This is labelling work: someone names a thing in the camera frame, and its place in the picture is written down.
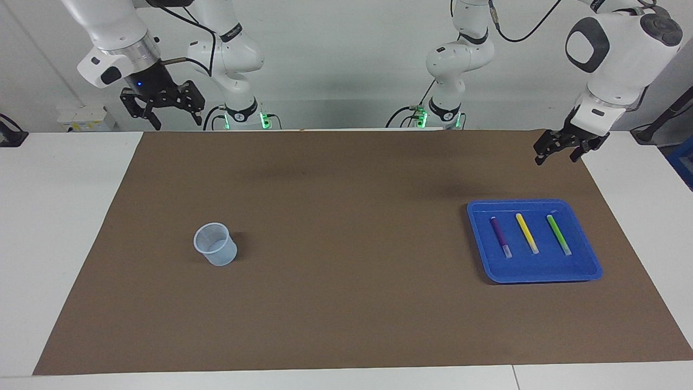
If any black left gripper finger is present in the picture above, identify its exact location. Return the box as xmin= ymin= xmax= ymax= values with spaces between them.
xmin=533 ymin=135 xmax=559 ymax=166
xmin=569 ymin=141 xmax=599 ymax=164

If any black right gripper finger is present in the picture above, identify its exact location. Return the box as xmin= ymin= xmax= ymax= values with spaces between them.
xmin=181 ymin=80 xmax=206 ymax=128
xmin=121 ymin=96 xmax=162 ymax=132

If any green marker pen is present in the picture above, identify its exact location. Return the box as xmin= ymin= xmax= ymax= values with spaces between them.
xmin=546 ymin=214 xmax=573 ymax=257

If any yellow marker pen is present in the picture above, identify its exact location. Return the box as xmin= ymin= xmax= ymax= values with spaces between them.
xmin=515 ymin=213 xmax=540 ymax=255

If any purple marker pen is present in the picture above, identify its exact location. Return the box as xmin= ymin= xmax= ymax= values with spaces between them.
xmin=490 ymin=216 xmax=513 ymax=259

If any blue crate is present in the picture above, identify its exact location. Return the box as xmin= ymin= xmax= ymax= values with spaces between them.
xmin=666 ymin=135 xmax=693 ymax=191

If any blue plastic tray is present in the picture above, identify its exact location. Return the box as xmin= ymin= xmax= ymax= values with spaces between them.
xmin=467 ymin=199 xmax=603 ymax=284

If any translucent plastic cup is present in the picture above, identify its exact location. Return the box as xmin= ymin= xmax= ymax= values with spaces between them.
xmin=193 ymin=222 xmax=238 ymax=267

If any brown table mat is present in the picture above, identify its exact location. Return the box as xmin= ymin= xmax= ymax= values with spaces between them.
xmin=32 ymin=129 xmax=693 ymax=376

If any black right base cable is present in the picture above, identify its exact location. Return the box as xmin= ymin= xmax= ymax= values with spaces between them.
xmin=202 ymin=105 xmax=229 ymax=131

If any black base cable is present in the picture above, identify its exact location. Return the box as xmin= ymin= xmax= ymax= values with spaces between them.
xmin=385 ymin=80 xmax=437 ymax=129
xmin=202 ymin=105 xmax=229 ymax=131

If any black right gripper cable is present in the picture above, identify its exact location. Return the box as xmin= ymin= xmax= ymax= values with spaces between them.
xmin=157 ymin=0 xmax=218 ymax=77

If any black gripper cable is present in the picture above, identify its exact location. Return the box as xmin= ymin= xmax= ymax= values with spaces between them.
xmin=157 ymin=0 xmax=218 ymax=77
xmin=487 ymin=0 xmax=565 ymax=43

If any white wall box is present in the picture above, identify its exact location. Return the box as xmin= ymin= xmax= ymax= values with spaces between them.
xmin=56 ymin=105 xmax=117 ymax=133

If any black camera stand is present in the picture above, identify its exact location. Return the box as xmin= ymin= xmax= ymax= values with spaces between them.
xmin=630 ymin=86 xmax=693 ymax=145

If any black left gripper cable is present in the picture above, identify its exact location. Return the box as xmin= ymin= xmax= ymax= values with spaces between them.
xmin=487 ymin=0 xmax=565 ymax=43

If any black clamp mount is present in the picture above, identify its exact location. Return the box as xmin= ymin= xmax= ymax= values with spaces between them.
xmin=0 ymin=113 xmax=29 ymax=148

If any black left base cable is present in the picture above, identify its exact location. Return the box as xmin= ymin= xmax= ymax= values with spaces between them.
xmin=385 ymin=80 xmax=437 ymax=129

